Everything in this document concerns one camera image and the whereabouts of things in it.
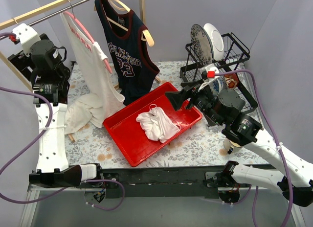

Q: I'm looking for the white tank top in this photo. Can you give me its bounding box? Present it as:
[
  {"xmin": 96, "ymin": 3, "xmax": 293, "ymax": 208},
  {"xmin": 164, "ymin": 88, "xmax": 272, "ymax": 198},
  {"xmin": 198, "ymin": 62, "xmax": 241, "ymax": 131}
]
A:
[
  {"xmin": 136, "ymin": 104, "xmax": 180, "ymax": 143},
  {"xmin": 61, "ymin": 12, "xmax": 125, "ymax": 135}
]

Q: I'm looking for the pink plastic hanger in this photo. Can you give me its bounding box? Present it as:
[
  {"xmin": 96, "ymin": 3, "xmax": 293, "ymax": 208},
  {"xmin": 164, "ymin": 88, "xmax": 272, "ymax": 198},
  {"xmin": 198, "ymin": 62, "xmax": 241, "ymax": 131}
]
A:
[{"xmin": 65, "ymin": 11, "xmax": 112, "ymax": 74}]

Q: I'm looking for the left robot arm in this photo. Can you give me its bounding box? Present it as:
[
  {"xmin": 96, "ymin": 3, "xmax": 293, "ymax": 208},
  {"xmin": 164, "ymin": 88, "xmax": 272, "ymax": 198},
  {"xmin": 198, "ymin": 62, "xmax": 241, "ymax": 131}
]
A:
[{"xmin": 8, "ymin": 23, "xmax": 104, "ymax": 188}]

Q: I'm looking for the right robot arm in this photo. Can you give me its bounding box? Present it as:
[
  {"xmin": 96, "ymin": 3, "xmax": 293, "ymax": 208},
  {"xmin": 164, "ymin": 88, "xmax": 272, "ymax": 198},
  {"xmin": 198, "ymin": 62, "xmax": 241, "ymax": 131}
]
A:
[{"xmin": 165, "ymin": 84, "xmax": 313, "ymax": 207}]

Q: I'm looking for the wooden jersey hanger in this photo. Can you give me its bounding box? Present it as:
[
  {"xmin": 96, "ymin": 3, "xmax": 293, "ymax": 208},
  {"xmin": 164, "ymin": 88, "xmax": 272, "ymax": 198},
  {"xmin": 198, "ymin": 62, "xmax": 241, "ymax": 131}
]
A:
[{"xmin": 94, "ymin": 0, "xmax": 155, "ymax": 47}]

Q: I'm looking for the blue patterned bowl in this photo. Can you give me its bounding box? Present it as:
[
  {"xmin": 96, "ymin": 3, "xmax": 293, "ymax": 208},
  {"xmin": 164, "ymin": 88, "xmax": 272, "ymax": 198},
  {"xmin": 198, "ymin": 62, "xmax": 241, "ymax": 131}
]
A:
[{"xmin": 210, "ymin": 78, "xmax": 224, "ymax": 96}]

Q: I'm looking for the red patterned bowl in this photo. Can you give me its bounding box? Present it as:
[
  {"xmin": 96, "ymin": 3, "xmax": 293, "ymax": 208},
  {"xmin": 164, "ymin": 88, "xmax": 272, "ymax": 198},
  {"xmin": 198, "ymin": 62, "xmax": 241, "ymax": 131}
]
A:
[{"xmin": 224, "ymin": 73, "xmax": 239, "ymax": 89}]

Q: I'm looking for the blue floral plate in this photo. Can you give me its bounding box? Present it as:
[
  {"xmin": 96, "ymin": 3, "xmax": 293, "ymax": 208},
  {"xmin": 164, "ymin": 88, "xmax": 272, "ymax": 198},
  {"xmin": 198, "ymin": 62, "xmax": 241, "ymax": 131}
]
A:
[{"xmin": 190, "ymin": 24, "xmax": 214, "ymax": 66}]

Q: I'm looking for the navy basketball jersey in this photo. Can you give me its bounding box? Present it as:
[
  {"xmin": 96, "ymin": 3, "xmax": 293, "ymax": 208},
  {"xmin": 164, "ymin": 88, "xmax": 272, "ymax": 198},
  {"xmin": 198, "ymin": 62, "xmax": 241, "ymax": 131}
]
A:
[{"xmin": 94, "ymin": 0, "xmax": 161, "ymax": 106}]

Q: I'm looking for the white plate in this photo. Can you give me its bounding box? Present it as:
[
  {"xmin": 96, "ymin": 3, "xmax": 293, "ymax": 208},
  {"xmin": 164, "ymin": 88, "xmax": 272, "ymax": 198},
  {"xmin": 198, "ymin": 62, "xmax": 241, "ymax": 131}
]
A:
[{"xmin": 203, "ymin": 23, "xmax": 224, "ymax": 61}]

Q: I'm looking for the floral table mat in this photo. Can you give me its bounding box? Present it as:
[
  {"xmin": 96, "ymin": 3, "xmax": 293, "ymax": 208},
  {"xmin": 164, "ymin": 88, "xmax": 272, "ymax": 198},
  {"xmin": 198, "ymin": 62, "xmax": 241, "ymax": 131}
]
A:
[{"xmin": 65, "ymin": 61, "xmax": 267, "ymax": 168}]

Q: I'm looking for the cream ceramic cup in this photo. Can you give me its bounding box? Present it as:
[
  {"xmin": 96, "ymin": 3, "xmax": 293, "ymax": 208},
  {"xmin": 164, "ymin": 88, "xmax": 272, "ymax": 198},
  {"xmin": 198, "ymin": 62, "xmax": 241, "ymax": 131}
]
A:
[{"xmin": 224, "ymin": 138, "xmax": 242, "ymax": 154}]

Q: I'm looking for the red plastic tray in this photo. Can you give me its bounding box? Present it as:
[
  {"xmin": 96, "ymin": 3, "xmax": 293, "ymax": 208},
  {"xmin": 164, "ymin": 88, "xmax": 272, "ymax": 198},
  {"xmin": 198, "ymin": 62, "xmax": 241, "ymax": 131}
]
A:
[{"xmin": 103, "ymin": 82, "xmax": 202, "ymax": 167}]

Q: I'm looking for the wooden clothes rack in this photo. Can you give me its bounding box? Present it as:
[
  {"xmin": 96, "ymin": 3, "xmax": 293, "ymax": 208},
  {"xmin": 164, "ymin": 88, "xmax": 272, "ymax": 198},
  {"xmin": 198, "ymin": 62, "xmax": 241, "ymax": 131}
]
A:
[{"xmin": 0, "ymin": 0, "xmax": 162, "ymax": 142}]

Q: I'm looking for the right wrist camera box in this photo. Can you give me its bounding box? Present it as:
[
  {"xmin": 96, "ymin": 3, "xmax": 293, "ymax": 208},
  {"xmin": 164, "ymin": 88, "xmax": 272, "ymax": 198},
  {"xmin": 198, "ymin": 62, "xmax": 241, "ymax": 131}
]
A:
[{"xmin": 200, "ymin": 64, "xmax": 220, "ymax": 80}]

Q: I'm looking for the black wire dish rack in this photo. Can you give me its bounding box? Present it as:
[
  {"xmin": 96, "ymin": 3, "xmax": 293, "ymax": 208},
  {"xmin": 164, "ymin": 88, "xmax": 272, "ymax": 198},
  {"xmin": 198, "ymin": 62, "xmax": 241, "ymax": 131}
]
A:
[{"xmin": 179, "ymin": 32, "xmax": 259, "ymax": 127}]

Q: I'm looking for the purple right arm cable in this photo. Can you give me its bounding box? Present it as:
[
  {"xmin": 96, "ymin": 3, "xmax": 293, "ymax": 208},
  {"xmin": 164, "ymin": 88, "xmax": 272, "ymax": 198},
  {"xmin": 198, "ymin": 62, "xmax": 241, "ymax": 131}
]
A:
[{"xmin": 215, "ymin": 69, "xmax": 304, "ymax": 227}]

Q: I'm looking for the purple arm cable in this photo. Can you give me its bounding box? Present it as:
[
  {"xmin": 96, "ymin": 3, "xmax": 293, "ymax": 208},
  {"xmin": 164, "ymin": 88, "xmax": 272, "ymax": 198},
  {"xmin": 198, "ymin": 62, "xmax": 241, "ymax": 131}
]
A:
[
  {"xmin": 0, "ymin": 32, "xmax": 125, "ymax": 211},
  {"xmin": 215, "ymin": 69, "xmax": 304, "ymax": 227}
]

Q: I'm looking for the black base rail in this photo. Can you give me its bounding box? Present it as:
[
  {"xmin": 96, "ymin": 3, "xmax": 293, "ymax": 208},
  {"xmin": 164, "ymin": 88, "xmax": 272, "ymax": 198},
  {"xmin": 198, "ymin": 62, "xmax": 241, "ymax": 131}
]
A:
[{"xmin": 100, "ymin": 166, "xmax": 223, "ymax": 198}]

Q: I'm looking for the metal hanging rail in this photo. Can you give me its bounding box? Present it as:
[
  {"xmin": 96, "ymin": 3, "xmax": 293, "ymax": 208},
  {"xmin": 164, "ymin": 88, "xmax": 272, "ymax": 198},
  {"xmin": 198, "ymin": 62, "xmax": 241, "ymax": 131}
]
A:
[{"xmin": 28, "ymin": 0, "xmax": 90, "ymax": 26}]

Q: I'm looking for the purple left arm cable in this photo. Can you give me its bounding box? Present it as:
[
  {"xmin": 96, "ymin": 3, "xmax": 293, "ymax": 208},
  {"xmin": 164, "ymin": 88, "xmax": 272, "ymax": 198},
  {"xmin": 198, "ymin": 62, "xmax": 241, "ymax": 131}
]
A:
[{"xmin": 0, "ymin": 32, "xmax": 125, "ymax": 211}]

